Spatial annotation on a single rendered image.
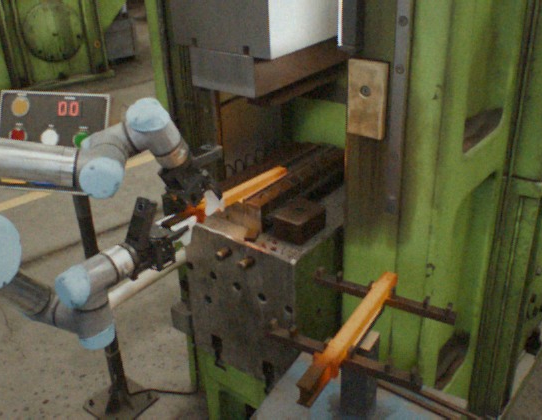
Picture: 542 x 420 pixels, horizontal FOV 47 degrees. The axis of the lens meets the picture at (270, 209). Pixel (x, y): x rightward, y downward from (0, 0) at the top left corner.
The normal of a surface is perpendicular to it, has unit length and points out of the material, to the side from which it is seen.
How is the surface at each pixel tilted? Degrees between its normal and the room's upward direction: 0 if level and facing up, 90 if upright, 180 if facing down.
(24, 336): 0
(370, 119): 90
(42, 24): 88
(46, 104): 60
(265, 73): 90
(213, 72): 90
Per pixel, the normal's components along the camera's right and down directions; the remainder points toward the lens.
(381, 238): -0.62, 0.39
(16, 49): 0.56, 0.37
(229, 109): 0.78, 0.27
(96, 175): 0.10, 0.47
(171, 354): -0.04, -0.88
